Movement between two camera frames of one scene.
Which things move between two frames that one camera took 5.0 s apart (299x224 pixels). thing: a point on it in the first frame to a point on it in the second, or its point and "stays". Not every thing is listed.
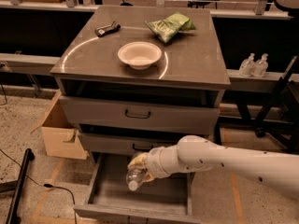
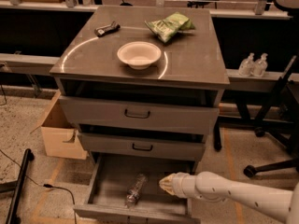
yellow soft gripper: (153, 163) to (178, 184)
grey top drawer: (141, 115) stays
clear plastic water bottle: (135, 177) to (134, 192)
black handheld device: (105, 30) stays
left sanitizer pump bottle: (246, 68) stays
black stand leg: (13, 217) stays
